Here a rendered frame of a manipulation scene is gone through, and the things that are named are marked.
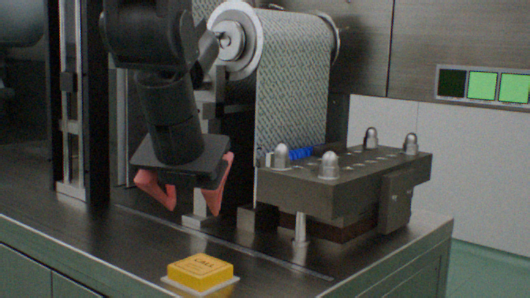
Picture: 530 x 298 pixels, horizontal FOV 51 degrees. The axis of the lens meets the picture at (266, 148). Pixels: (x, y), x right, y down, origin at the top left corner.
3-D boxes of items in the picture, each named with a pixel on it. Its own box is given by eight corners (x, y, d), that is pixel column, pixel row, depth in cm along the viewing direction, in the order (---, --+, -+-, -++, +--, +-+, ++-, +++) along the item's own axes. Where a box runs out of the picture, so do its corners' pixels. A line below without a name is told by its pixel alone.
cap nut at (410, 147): (397, 152, 119) (400, 132, 118) (405, 150, 122) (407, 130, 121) (414, 155, 117) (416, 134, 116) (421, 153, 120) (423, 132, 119)
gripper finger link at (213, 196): (189, 189, 74) (176, 133, 68) (241, 195, 72) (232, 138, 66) (170, 227, 69) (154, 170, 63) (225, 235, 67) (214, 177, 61)
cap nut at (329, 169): (313, 176, 94) (315, 150, 94) (325, 173, 97) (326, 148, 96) (331, 180, 92) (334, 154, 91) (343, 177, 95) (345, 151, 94)
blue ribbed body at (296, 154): (259, 171, 106) (260, 154, 105) (322, 156, 122) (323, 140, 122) (274, 175, 104) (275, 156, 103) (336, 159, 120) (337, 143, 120)
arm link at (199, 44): (93, 17, 53) (177, 20, 51) (143, -31, 62) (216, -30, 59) (125, 118, 61) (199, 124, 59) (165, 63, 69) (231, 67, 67)
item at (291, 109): (253, 165, 105) (257, 67, 102) (322, 150, 123) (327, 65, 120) (255, 166, 105) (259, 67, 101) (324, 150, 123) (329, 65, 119)
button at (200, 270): (166, 280, 83) (166, 264, 82) (200, 266, 88) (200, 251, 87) (199, 294, 78) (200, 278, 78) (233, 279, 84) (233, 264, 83)
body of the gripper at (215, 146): (154, 140, 69) (139, 90, 64) (232, 147, 67) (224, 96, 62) (132, 175, 64) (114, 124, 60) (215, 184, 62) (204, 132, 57)
